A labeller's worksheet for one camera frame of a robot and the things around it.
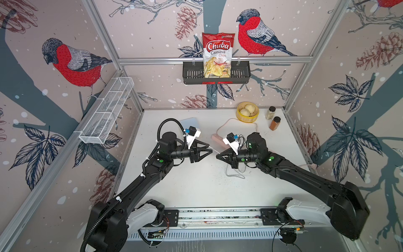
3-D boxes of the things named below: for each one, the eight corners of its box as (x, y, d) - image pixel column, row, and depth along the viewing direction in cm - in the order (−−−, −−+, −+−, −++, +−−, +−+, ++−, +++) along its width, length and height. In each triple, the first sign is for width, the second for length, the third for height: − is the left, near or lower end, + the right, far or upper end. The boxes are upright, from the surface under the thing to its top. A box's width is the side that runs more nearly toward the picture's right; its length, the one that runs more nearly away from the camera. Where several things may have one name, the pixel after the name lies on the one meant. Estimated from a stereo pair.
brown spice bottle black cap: (270, 130, 109) (275, 122, 102) (268, 125, 112) (273, 116, 105) (277, 130, 109) (282, 122, 102) (275, 125, 112) (279, 116, 105)
